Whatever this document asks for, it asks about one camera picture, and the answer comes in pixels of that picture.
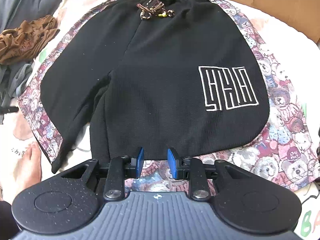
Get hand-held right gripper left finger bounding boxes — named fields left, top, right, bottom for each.
left=59, top=147, right=145, bottom=202

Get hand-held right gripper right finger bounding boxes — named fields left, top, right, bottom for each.
left=167, top=147, right=254, bottom=202

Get black shorts with bear-print sides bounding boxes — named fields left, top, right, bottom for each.
left=17, top=0, right=318, bottom=193

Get blue-grey jeans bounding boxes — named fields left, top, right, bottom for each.
left=0, top=64, right=33, bottom=125

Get person's bare foot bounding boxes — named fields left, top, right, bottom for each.
left=10, top=144, right=42, bottom=200

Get brown shirt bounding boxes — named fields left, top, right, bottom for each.
left=0, top=14, right=60, bottom=65

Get dark grey pillow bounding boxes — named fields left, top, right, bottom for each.
left=0, top=0, right=73, bottom=33

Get cream bear print blanket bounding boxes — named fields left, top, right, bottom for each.
left=0, top=0, right=320, bottom=240

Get flattened cardboard sheet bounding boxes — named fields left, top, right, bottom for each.
left=130, top=0, right=320, bottom=47

